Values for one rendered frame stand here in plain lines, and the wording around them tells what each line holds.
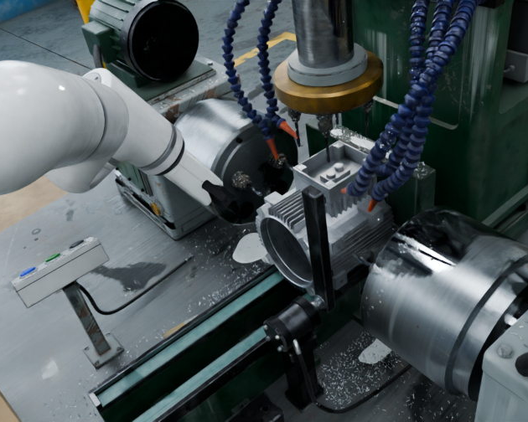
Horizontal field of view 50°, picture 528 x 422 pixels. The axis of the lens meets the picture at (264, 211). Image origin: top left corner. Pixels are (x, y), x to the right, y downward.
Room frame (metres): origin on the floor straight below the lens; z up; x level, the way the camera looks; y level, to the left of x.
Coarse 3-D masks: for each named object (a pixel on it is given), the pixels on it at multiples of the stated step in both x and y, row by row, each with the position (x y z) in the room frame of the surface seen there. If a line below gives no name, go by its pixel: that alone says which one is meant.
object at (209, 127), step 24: (192, 120) 1.09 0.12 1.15; (216, 120) 1.06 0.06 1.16; (240, 120) 1.04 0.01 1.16; (192, 144) 1.04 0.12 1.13; (216, 144) 0.99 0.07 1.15; (240, 144) 0.99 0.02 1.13; (264, 144) 1.02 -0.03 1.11; (288, 144) 1.06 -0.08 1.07; (216, 168) 0.96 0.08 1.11; (240, 168) 0.98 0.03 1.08; (264, 168) 1.01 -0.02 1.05; (240, 192) 0.98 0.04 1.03; (264, 192) 1.01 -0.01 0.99; (216, 216) 0.96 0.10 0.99; (240, 216) 0.96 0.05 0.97
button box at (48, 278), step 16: (96, 240) 0.84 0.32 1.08; (64, 256) 0.81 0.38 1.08; (80, 256) 0.81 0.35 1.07; (96, 256) 0.82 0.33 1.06; (32, 272) 0.79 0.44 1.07; (48, 272) 0.78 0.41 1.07; (64, 272) 0.79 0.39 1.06; (80, 272) 0.79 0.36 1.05; (16, 288) 0.75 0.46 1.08; (32, 288) 0.76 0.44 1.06; (48, 288) 0.76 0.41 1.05; (32, 304) 0.74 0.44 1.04
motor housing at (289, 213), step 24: (288, 192) 0.89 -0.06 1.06; (288, 216) 0.77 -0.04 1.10; (360, 216) 0.78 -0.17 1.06; (384, 216) 0.79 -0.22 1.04; (264, 240) 0.84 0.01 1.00; (288, 240) 0.85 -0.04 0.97; (360, 240) 0.76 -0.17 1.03; (384, 240) 0.79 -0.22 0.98; (288, 264) 0.81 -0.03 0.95; (336, 264) 0.72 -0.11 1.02
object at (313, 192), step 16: (304, 192) 0.65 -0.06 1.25; (320, 192) 0.64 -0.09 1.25; (304, 208) 0.65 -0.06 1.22; (320, 208) 0.63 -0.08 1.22; (320, 224) 0.63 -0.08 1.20; (320, 240) 0.63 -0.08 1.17; (320, 256) 0.63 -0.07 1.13; (320, 272) 0.63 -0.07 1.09; (320, 288) 0.64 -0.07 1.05; (320, 304) 0.63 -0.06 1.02
